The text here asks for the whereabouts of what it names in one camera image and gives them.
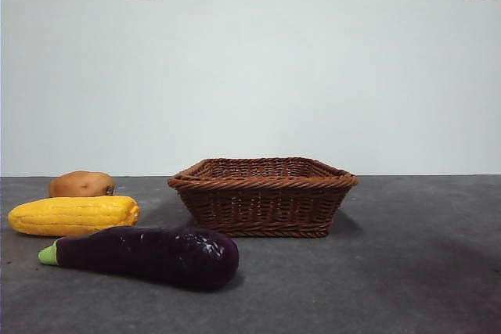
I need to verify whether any brown wicker basket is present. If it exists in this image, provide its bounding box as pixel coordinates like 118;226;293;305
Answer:
167;156;359;239

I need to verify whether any purple eggplant with green stem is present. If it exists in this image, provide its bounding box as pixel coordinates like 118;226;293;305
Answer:
38;225;240;290

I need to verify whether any brown potato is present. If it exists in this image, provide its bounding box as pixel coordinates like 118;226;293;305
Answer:
48;170;116;199

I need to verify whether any yellow corn cob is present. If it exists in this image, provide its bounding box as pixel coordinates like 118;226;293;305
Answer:
8;195;142;238

